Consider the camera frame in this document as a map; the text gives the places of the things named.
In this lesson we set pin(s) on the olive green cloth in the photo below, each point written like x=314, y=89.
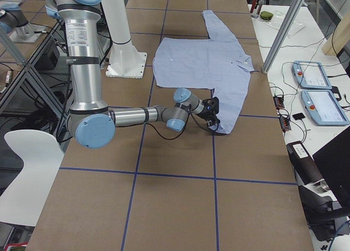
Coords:
x=266, y=15

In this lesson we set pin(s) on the blue teach pendant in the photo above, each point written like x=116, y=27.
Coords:
x=323, y=108
x=310, y=75

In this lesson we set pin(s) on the black labelled box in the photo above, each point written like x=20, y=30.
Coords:
x=303, y=163

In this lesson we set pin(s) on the white chair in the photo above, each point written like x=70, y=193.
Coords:
x=24, y=199

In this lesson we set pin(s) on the light blue striped shirt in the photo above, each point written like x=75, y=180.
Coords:
x=218, y=63

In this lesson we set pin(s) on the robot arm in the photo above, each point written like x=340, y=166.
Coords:
x=90, y=121

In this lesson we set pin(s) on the black laptop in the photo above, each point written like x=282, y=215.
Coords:
x=332, y=160

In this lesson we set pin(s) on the aluminium frame post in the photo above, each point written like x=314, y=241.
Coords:
x=281, y=35

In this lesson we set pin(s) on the black USB hub far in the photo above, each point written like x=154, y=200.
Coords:
x=279, y=102

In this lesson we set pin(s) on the lower blue teach pendant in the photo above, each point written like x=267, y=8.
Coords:
x=323, y=108

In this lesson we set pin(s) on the upper blue teach pendant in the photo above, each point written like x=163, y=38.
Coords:
x=310, y=75

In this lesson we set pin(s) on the black USB hub near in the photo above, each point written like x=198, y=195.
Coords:
x=284, y=121

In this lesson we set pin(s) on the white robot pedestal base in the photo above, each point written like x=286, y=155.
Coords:
x=125, y=60

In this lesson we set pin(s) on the black usb hub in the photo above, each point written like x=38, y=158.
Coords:
x=284, y=121
x=279, y=102

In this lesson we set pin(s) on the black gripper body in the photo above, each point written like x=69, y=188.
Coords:
x=205, y=113

